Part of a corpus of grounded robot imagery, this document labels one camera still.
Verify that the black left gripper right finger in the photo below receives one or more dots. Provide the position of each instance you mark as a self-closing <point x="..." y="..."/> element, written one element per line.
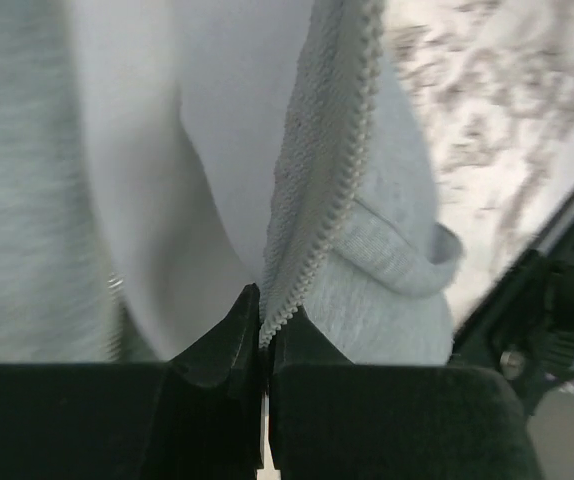
<point x="333" y="419"/>

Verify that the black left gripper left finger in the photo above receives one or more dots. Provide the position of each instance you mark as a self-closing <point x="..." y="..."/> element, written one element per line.
<point x="197" y="416"/>

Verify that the grey zip-up jacket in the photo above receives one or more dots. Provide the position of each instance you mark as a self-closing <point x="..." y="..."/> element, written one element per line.
<point x="157" y="156"/>

